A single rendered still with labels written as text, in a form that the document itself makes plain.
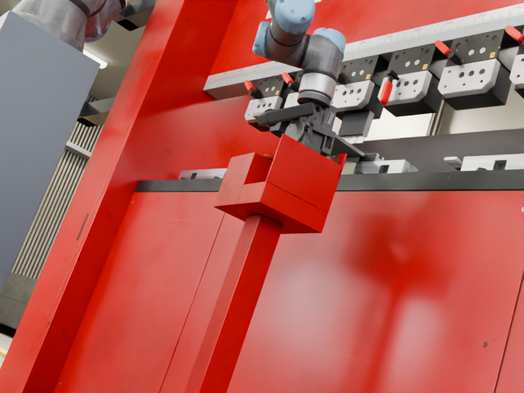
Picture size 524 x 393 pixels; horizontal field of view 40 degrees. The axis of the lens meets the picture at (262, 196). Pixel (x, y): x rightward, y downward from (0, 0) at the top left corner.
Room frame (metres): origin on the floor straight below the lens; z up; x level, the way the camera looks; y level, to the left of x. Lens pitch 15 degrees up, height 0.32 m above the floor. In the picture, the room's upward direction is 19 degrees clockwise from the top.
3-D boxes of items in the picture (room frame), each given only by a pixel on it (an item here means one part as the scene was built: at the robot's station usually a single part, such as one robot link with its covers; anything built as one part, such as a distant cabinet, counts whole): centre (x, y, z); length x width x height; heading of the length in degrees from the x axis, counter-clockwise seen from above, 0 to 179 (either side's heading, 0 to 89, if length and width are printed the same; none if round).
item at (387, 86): (1.73, -0.22, 1.17); 0.04 x 0.02 x 0.10; 126
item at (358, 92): (1.91, -0.17, 1.22); 0.15 x 0.09 x 0.17; 36
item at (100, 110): (2.78, 0.80, 1.18); 0.40 x 0.24 x 0.07; 36
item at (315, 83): (1.42, -0.03, 0.95); 0.08 x 0.08 x 0.05
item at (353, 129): (1.89, -0.18, 1.09); 0.10 x 0.02 x 0.10; 36
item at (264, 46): (1.39, 0.07, 1.02); 0.11 x 0.11 x 0.08; 4
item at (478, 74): (1.59, -0.40, 1.22); 0.15 x 0.09 x 0.17; 36
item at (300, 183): (1.47, -0.02, 0.75); 0.20 x 0.16 x 0.18; 27
